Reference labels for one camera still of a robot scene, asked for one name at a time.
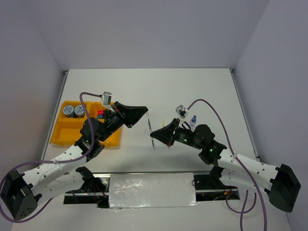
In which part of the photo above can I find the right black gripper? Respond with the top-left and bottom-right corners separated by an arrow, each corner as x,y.
151,118 -> 203,150

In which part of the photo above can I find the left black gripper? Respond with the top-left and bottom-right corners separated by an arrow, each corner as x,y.
98,101 -> 148,142

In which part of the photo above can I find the blue round tin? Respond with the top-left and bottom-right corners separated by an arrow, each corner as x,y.
74,104 -> 85,118

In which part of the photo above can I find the grey-blue round tin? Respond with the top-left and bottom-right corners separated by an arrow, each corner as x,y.
62,105 -> 74,117

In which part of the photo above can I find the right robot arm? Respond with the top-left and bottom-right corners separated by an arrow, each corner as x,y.
150,119 -> 301,213

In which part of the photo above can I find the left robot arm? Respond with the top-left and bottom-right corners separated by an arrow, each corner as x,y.
0,102 -> 148,223

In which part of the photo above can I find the small clear spray bottle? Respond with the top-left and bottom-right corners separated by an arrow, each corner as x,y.
189,115 -> 197,129

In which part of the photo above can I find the silver foil covered plate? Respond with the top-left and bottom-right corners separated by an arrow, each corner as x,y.
109,173 -> 198,208

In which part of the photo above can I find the orange plastic sorting tray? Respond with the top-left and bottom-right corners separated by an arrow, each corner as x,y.
49,101 -> 107,146

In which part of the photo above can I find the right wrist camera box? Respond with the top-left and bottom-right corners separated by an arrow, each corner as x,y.
175,104 -> 188,120

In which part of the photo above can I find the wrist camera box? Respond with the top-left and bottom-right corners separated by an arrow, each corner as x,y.
175,104 -> 188,120
101,91 -> 112,108

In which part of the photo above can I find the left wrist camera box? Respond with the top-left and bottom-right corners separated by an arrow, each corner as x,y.
101,91 -> 112,108

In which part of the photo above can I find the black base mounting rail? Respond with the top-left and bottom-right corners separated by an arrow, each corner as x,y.
63,174 -> 240,208

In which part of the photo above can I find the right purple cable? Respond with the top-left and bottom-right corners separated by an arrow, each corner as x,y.
186,99 -> 268,231

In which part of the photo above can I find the purple cable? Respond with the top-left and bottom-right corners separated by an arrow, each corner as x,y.
186,99 -> 268,231
0,91 -> 105,223

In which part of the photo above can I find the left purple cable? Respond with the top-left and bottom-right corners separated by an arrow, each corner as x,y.
0,91 -> 105,223

